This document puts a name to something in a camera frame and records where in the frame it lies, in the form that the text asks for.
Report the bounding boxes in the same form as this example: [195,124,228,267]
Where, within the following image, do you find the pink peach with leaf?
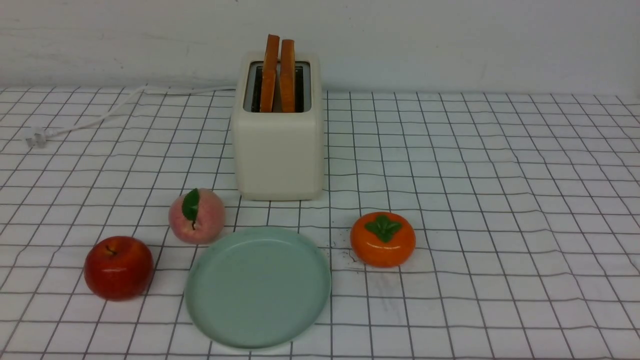
[167,187,226,245]

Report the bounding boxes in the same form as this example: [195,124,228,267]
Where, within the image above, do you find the orange persimmon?
[350,211,416,268]

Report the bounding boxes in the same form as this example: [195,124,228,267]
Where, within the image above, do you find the toast slice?
[259,34,281,113]
[279,39,296,113]

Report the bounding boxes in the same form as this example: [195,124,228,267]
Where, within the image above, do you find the red apple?
[83,235,154,301]

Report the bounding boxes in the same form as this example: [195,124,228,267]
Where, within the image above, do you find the light green plate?
[183,227,332,351]

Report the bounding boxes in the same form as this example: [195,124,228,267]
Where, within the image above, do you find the cream white toaster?
[230,51,326,201]

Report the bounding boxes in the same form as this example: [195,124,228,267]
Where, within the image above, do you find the white power cable with plug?
[25,85,237,149]

